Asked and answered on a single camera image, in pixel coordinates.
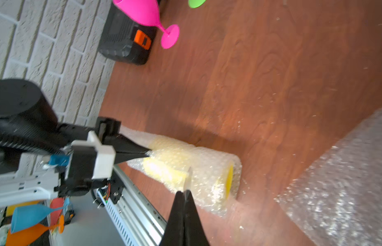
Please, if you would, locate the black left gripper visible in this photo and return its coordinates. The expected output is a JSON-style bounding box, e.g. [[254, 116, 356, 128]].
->
[[57, 117, 150, 197]]

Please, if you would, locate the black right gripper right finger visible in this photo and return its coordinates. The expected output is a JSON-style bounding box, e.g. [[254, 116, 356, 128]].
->
[[183, 190, 210, 246]]

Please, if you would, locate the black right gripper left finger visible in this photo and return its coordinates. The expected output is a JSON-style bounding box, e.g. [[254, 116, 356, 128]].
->
[[159, 191, 184, 246]]

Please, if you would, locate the bubble wrap sheet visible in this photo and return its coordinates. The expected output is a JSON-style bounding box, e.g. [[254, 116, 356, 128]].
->
[[276, 108, 382, 246], [120, 126, 242, 216]]

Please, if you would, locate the yellow plastic wine glass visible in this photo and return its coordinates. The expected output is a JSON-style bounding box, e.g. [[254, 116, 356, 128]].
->
[[142, 136, 236, 204]]

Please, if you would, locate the pink plastic wine glass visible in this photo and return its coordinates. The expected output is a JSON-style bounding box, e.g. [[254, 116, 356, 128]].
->
[[113, 0, 180, 49]]

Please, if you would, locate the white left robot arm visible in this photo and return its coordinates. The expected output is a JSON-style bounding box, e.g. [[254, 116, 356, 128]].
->
[[0, 79, 150, 208]]

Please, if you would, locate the teal plastic wine glass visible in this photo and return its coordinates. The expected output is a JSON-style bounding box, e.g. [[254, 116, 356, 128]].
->
[[10, 198, 70, 234]]

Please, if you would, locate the orange plastic wine glass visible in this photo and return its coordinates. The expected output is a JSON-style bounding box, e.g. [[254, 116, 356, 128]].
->
[[5, 215, 65, 246]]

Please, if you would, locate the green plastic wine glass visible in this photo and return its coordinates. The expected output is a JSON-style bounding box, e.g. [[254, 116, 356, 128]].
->
[[188, 0, 206, 9]]

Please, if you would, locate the black plastic tool case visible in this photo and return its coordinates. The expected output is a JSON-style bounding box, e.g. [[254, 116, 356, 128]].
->
[[98, 4, 157, 65]]

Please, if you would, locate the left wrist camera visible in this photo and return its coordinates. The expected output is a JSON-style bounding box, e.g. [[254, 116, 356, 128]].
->
[[65, 131, 116, 181]]

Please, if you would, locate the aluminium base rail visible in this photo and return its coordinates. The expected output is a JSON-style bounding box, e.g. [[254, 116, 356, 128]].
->
[[94, 166, 166, 246]]

